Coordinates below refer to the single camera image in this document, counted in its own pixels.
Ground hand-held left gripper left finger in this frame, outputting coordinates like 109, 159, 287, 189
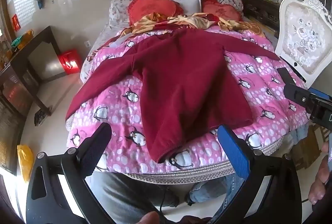
26, 122, 122, 224

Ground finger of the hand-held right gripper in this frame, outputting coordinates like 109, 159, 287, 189
277, 67, 312, 110

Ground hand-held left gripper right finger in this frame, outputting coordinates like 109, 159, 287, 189
210, 124, 303, 224

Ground maroon sweater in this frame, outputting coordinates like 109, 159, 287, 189
65, 28, 282, 163

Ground person's right hand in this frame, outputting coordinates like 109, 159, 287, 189
309, 141, 332, 205

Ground person's left hand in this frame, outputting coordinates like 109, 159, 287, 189
135, 212, 162, 224

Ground pink penguin print blanket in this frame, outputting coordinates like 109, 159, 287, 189
66, 23, 312, 184

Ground blue jeans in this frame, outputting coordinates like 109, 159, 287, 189
185, 175, 245, 224

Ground brown wooden stool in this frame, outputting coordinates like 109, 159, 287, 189
292, 124, 330, 170

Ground white ornate chair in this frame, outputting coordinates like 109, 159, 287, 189
274, 0, 332, 87

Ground pair of dark shoes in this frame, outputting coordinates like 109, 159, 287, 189
34, 107, 51, 126

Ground yellow plastic bag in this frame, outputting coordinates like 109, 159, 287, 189
17, 144, 34, 183

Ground red bag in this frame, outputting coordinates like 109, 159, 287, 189
57, 49, 81, 75

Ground dark carved wooden cabinet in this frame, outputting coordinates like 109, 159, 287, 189
233, 0, 283, 30

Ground dark wooden table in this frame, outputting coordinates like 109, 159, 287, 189
0, 26, 66, 117

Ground red heart pillow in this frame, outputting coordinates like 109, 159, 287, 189
201, 0, 243, 22
127, 0, 183, 25

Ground yellow and red cloth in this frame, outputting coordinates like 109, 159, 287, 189
119, 12, 262, 38

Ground yellow bag on table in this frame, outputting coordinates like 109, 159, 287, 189
17, 30, 35, 50

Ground green bag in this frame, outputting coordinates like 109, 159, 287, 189
11, 35, 24, 49

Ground grey floral bed sheet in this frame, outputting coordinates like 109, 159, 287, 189
80, 0, 134, 82

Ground white pillow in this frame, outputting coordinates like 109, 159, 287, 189
171, 0, 202, 17

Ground black cable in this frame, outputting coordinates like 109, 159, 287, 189
158, 185, 170, 224

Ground red wall sign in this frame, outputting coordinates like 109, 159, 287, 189
12, 14, 21, 31

